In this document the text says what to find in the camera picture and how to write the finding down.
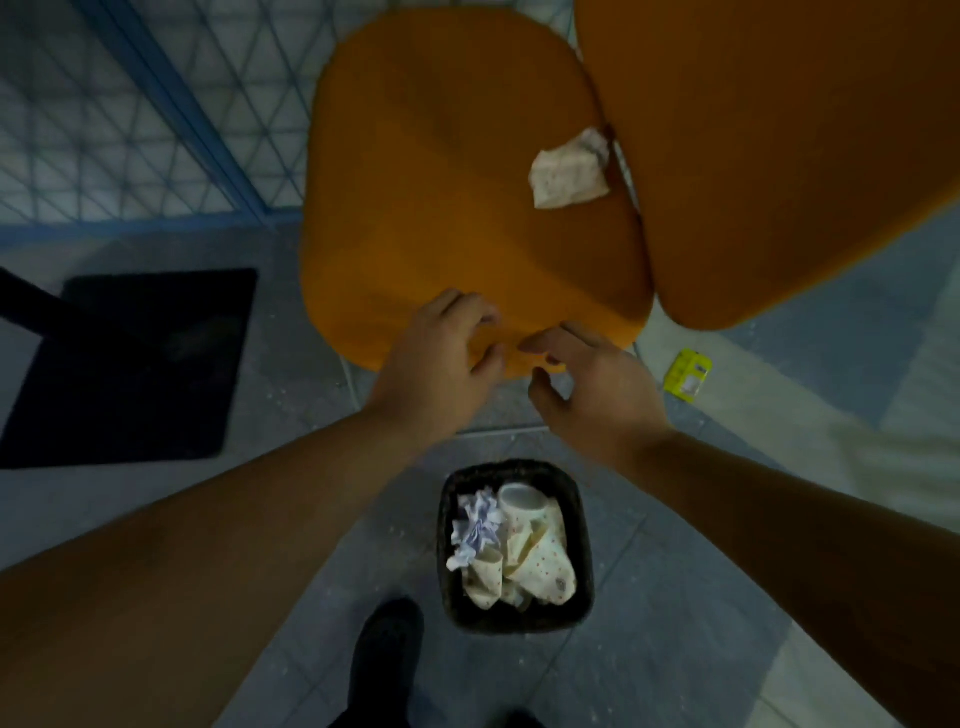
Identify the blue framed wire glass partition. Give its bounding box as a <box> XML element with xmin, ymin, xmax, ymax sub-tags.
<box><xmin>0</xmin><ymin>0</ymin><xmax>575</xmax><ymax>249</ymax></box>

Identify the orange chair seat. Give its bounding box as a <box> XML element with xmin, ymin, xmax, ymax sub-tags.
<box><xmin>300</xmin><ymin>7</ymin><xmax>655</xmax><ymax>380</ymax></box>

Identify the person's left hand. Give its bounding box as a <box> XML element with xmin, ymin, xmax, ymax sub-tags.
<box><xmin>366</xmin><ymin>288</ymin><xmax>509</xmax><ymax>453</ymax></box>

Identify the cream dotted crumpled wrapper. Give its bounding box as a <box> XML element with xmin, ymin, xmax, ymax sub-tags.
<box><xmin>461</xmin><ymin>501</ymin><xmax>579</xmax><ymax>610</ymax></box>

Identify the orange chair backrest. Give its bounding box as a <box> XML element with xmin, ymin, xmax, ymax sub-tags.
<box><xmin>573</xmin><ymin>0</ymin><xmax>960</xmax><ymax>333</ymax></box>

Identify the black floor mat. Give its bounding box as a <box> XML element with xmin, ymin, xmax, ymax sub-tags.
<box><xmin>0</xmin><ymin>267</ymin><xmax>260</xmax><ymax>471</ymax></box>

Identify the crumpled white tissue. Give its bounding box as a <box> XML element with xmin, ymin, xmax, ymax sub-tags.
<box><xmin>528</xmin><ymin>126</ymin><xmax>613</xmax><ymax>210</ymax></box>

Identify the crumpled pale purple paper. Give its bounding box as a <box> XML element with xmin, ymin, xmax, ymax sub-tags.
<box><xmin>447</xmin><ymin>487</ymin><xmax>506</xmax><ymax>573</ymax></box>

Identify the person's right hand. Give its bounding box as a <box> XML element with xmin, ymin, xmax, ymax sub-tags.
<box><xmin>519</xmin><ymin>321</ymin><xmax>674</xmax><ymax>471</ymax></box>

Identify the black waste bin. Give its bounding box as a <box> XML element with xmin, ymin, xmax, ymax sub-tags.
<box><xmin>436</xmin><ymin>459</ymin><xmax>596</xmax><ymax>636</ymax></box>

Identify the white paper cup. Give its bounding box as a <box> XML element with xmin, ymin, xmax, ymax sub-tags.
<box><xmin>497</xmin><ymin>482</ymin><xmax>553</xmax><ymax>543</ymax></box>

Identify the person's right forearm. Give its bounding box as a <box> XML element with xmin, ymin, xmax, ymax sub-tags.
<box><xmin>621</xmin><ymin>429</ymin><xmax>960</xmax><ymax>728</ymax></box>

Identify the small yellow plastic item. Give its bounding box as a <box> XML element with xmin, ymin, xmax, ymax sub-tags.
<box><xmin>663</xmin><ymin>348</ymin><xmax>714</xmax><ymax>405</ymax></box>

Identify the person's left forearm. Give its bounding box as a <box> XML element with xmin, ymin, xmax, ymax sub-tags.
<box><xmin>0</xmin><ymin>405</ymin><xmax>451</xmax><ymax>728</ymax></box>

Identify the person's black shoe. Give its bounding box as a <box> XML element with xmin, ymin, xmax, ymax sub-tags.
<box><xmin>346</xmin><ymin>597</ymin><xmax>426</xmax><ymax>728</ymax></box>

